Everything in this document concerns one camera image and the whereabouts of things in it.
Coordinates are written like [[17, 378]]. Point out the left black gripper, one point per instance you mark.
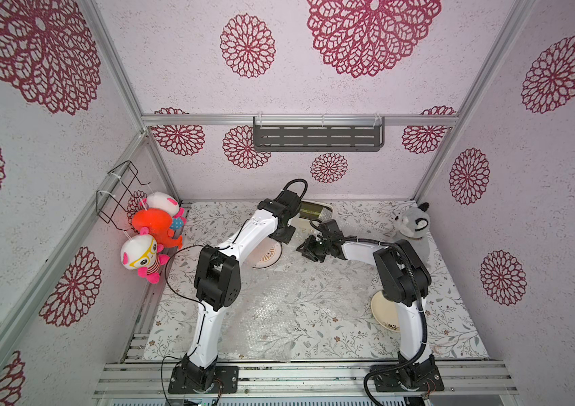
[[290, 233]]

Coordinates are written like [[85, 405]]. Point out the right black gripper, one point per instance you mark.
[[313, 246]]

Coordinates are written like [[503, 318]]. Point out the pink plate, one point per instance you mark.
[[265, 255]]

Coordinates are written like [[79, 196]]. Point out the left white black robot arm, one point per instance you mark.
[[218, 276]]

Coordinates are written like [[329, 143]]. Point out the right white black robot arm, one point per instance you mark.
[[404, 278]]

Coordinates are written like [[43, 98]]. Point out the cream box with dark lid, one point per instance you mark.
[[312, 211]]

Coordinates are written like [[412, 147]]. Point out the grey raccoon plush toy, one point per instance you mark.
[[413, 226]]

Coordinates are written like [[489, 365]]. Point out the white pink plush top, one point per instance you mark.
[[168, 204]]

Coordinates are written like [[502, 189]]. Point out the red octopus plush toy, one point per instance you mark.
[[157, 224]]

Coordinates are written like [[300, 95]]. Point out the white plush with yellow glasses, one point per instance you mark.
[[143, 254]]

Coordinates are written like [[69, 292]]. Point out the grey metal wall shelf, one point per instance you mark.
[[295, 137]]

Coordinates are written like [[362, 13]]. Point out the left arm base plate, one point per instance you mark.
[[213, 380]]

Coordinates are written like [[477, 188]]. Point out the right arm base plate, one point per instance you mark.
[[422, 376]]

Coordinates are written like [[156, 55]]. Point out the black wire wall basket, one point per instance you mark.
[[109, 202]]

